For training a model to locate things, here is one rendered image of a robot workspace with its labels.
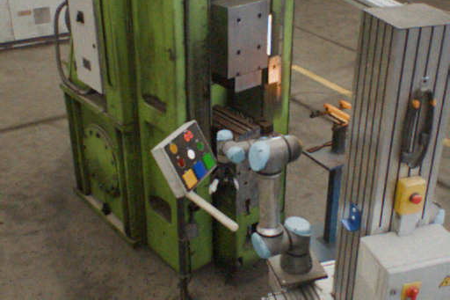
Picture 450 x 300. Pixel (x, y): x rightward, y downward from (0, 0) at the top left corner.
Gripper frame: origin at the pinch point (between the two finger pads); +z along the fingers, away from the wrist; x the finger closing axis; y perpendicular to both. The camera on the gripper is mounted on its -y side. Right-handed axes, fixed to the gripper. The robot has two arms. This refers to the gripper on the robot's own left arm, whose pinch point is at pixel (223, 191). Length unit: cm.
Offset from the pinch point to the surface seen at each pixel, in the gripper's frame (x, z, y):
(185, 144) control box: -15.7, -20.5, -18.0
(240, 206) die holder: 23, 41, -41
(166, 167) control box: -27.9, -15.2, -6.8
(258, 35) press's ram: 36, -64, -54
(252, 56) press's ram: 32, -52, -52
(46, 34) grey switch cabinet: -90, 82, -566
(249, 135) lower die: 31, -3, -51
